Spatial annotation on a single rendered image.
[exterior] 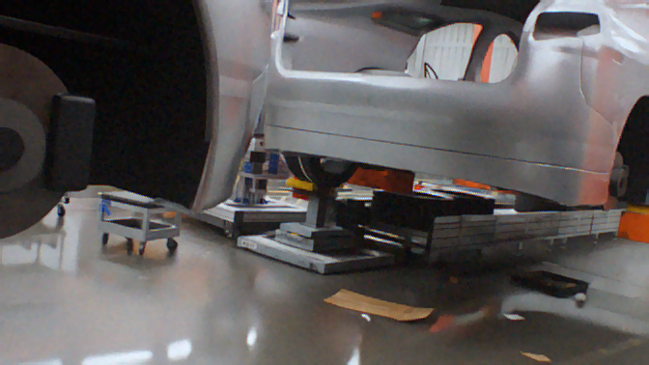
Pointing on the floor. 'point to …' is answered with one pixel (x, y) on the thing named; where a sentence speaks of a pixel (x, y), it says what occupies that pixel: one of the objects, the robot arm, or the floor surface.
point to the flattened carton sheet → (377, 306)
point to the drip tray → (551, 279)
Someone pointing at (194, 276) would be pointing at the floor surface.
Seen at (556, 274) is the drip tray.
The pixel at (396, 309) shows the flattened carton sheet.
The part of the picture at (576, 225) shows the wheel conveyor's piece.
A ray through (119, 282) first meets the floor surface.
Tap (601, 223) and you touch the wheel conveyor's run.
